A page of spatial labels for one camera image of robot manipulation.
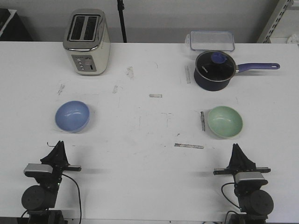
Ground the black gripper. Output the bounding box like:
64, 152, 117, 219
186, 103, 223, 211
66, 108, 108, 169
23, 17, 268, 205
213, 143, 271, 175
40, 141, 82, 187

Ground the green bowl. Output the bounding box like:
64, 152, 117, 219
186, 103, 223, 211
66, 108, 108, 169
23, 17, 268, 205
207, 106, 243, 139

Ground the blue bowl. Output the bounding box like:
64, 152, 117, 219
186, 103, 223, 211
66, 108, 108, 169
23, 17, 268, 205
55, 100, 90, 133

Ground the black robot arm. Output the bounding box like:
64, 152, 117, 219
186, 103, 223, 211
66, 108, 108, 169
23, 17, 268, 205
213, 143, 274, 224
21, 140, 81, 224

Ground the dark blue saucepan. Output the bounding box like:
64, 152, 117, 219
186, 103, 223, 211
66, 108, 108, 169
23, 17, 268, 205
194, 63, 280, 91

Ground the glass pot lid blue knob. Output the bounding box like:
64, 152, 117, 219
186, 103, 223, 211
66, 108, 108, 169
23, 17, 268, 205
195, 50, 236, 81

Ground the silver two-slot toaster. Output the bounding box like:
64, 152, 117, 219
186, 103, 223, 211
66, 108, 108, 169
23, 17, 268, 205
63, 8, 111, 76

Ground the clear plastic food container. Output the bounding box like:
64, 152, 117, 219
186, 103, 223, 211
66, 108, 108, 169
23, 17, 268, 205
185, 30, 235, 52

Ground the white crumpled object on shelf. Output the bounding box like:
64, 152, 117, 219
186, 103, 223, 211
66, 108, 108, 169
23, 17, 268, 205
286, 34, 299, 44

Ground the white slotted shelving rack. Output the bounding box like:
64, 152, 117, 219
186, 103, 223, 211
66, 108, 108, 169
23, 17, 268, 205
256, 0, 299, 43

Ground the black tripod pole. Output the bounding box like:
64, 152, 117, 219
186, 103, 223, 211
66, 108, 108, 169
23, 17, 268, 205
117, 0, 127, 43

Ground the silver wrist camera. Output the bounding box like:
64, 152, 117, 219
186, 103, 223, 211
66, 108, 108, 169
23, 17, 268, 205
235, 172, 268, 186
23, 163, 53, 177

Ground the left black cable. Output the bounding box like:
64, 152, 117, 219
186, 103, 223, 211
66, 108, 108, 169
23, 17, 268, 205
61, 174, 82, 222

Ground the black cable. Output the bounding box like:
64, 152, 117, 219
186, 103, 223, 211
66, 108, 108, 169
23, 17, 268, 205
61, 174, 82, 222
221, 182, 243, 212

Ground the right black cable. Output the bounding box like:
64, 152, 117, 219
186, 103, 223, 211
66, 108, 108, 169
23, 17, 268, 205
221, 182, 243, 212

